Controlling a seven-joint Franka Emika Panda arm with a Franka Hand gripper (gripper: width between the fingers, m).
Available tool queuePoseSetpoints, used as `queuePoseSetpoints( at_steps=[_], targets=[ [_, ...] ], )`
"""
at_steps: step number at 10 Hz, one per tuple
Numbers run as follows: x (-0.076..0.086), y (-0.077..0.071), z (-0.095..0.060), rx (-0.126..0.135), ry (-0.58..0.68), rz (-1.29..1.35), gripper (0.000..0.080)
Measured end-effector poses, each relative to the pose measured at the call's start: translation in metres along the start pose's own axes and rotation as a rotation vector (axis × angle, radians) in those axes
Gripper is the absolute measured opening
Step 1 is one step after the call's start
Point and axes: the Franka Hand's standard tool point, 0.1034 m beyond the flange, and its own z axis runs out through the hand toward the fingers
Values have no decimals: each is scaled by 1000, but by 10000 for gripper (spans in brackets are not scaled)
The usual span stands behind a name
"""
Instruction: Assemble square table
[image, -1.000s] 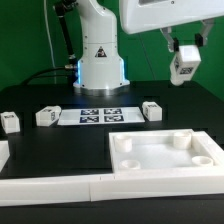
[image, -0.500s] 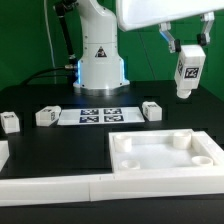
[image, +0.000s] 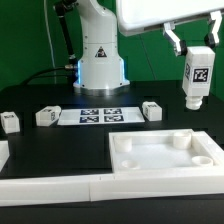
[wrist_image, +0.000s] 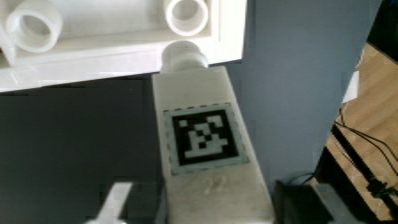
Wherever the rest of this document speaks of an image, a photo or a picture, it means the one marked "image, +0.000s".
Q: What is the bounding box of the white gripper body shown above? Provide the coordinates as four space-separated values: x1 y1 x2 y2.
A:
116 0 224 36

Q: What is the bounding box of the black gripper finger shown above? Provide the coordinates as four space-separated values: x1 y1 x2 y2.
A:
204 10 222 48
163 22 187 56

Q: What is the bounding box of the white square tabletop tray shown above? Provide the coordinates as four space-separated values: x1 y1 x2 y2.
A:
109 129 224 173

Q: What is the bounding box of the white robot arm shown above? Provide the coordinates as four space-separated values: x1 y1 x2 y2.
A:
54 0 224 95

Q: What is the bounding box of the white sheet with AprilTags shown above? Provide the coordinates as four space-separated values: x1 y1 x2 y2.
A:
58 107 144 126

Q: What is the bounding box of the white U-shaped obstacle fence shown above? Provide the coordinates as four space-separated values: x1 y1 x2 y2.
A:
0 167 224 207

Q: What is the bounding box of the white block at left edge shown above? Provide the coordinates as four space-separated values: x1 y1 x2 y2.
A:
0 141 10 171

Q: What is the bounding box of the black cable bundle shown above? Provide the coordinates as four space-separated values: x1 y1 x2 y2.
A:
19 0 80 86

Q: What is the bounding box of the white thin hanging cable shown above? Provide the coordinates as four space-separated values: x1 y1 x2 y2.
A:
43 0 58 85

